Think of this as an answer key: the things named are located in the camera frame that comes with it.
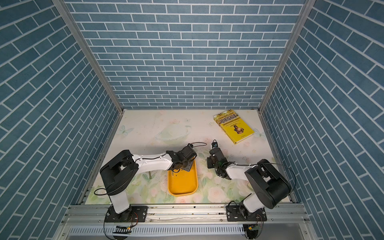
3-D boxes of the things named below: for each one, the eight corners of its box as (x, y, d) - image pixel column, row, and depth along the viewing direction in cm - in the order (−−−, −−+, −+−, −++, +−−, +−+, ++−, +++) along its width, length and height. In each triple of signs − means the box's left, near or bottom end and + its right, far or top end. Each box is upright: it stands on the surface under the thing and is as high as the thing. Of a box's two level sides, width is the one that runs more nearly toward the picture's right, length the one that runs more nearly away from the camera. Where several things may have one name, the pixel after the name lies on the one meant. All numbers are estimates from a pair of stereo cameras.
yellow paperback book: (234, 145, 102) (235, 142, 99) (213, 118, 118) (213, 115, 115) (254, 135, 108) (255, 131, 105) (231, 111, 124) (231, 107, 121)
